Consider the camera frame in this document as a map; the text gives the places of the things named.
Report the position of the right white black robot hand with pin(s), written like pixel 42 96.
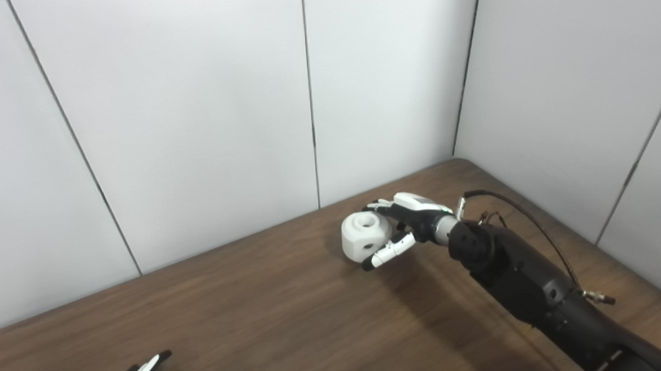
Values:
pixel 417 217

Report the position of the round white piece with holes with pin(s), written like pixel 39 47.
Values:
pixel 364 237

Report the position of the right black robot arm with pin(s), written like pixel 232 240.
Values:
pixel 528 288

